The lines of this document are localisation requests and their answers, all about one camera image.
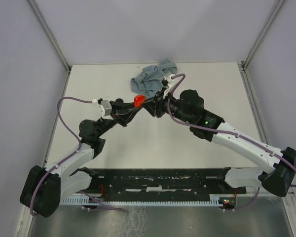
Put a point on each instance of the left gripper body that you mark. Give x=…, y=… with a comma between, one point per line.
x=118, y=117

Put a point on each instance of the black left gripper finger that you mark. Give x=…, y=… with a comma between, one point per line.
x=131, y=114
x=121, y=107

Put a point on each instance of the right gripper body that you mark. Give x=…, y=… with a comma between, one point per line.
x=162, y=104

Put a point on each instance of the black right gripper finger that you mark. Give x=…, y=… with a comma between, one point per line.
x=151, y=108
x=153, y=99

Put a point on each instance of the orange round charging case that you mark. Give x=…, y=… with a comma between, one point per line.
x=139, y=100

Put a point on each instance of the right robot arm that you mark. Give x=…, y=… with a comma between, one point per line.
x=275, y=168

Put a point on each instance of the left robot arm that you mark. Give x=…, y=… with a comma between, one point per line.
x=46, y=187

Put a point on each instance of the crumpled blue denim cloth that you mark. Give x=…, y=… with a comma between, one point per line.
x=149, y=81

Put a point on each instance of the small green circuit board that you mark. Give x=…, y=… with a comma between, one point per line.
x=229, y=203

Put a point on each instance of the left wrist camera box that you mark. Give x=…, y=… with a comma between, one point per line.
x=106, y=109

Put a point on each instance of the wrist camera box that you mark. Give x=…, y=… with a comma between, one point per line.
x=171, y=81
x=106, y=109

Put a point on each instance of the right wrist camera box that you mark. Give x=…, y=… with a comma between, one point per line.
x=171, y=81

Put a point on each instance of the aluminium frame post left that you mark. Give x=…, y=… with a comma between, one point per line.
x=48, y=33

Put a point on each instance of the aluminium frame post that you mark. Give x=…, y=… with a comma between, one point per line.
x=266, y=27
x=48, y=33

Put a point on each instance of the aluminium frame post right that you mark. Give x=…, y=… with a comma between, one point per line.
x=266, y=27

